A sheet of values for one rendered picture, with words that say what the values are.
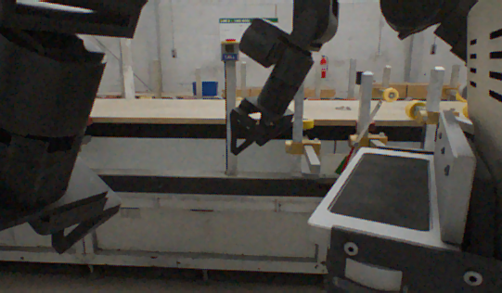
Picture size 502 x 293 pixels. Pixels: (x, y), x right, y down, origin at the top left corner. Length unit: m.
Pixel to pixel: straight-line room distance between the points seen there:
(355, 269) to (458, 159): 0.10
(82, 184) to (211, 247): 1.57
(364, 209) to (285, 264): 1.53
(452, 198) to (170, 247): 1.71
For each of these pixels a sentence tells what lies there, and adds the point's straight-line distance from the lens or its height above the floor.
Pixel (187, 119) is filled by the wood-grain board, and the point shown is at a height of 0.89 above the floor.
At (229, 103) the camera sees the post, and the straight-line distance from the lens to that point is 1.30.
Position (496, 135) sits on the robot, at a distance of 0.28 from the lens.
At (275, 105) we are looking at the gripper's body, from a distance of 0.58.
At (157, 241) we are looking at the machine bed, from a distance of 1.88.
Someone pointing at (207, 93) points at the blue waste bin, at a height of 0.50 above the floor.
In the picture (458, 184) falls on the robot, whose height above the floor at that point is 1.08.
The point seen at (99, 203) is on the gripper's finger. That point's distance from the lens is 0.29.
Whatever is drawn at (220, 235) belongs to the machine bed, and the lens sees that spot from 1.78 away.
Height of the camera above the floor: 1.16
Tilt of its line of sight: 15 degrees down
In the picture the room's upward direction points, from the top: straight up
